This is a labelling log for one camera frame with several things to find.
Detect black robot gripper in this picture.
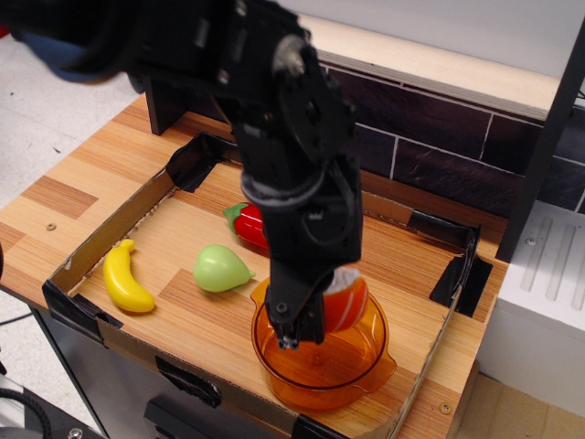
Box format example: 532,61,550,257
241,155,363,349

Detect salmon sushi toy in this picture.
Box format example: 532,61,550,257
323,267,368,333

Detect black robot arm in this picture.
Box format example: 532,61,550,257
1,1,362,348

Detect cardboard fence with black tape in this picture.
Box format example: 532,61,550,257
43,133,506,438

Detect orange transparent plastic pot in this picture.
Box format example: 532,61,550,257
251,280,397,411

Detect red toy chili pepper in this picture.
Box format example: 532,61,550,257
222,202,269,250

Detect green toy pear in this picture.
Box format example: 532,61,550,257
193,244,256,293

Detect dark brick pattern backsplash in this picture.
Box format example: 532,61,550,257
314,52,527,220

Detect yellow toy banana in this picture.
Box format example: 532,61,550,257
103,239,155,314

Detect white ribbed cabinet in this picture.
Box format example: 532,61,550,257
477,202,584,416

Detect black vertical metal post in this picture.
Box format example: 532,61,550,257
496,22,584,262

